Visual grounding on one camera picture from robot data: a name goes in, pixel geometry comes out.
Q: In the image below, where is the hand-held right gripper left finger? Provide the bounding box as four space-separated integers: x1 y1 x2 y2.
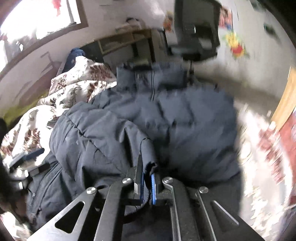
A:
29 154 148 241

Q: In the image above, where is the floral printed blanket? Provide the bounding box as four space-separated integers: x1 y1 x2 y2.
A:
0 56 293 241

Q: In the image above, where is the yellow bear poster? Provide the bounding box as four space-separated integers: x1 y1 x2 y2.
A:
223 32 250 59

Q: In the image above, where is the red hanging decoration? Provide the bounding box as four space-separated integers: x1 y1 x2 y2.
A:
52 0 62 16

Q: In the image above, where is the dark blue bag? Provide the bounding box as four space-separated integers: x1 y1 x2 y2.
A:
66 47 86 70

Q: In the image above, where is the wooden wardrobe frame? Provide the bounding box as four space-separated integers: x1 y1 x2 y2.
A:
270 67 296 130

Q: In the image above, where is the brown framed window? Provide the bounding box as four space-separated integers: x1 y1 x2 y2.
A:
0 0 89 72

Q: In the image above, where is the black office chair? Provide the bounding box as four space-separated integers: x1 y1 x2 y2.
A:
170 0 221 79

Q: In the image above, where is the dark navy puffer jacket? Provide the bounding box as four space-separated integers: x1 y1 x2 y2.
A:
25 61 242 232

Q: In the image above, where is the blue printed curtain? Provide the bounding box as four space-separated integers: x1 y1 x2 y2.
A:
277 113 296 167

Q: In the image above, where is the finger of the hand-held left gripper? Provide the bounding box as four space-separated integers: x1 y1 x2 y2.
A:
14 148 45 163
29 163 50 176

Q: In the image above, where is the wooden desk with shelves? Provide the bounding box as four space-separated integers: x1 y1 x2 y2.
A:
81 28 158 67

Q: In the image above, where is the stack of papers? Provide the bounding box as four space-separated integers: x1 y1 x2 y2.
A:
125 17 142 26

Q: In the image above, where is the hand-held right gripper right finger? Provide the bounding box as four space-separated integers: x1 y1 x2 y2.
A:
150 173 265 241

